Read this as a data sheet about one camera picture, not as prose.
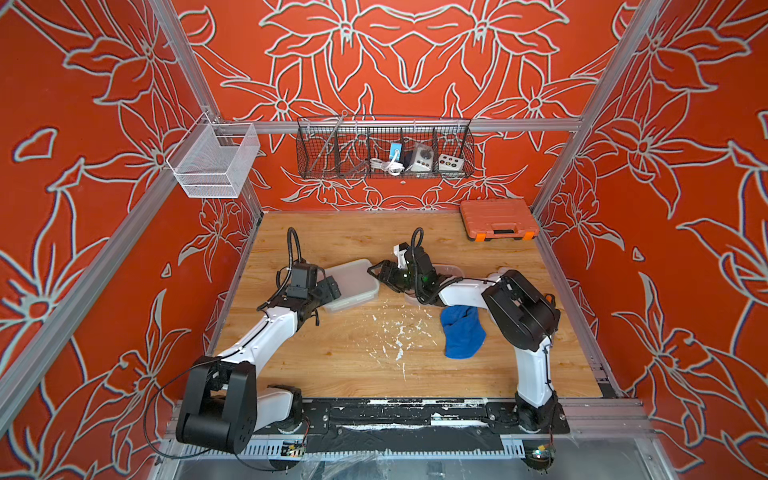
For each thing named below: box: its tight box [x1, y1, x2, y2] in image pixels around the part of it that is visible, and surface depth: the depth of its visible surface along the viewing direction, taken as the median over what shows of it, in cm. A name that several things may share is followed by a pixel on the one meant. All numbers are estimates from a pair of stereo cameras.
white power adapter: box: [410, 144, 434, 172], surface depth 93 cm
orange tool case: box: [459, 199, 540, 242], surface depth 117 cm
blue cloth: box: [440, 304, 487, 360], surface depth 85 cm
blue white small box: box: [390, 142, 403, 161], surface depth 85 cm
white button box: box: [438, 153, 464, 171], surface depth 96 cm
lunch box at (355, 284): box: [323, 260, 380, 312], surface depth 91 cm
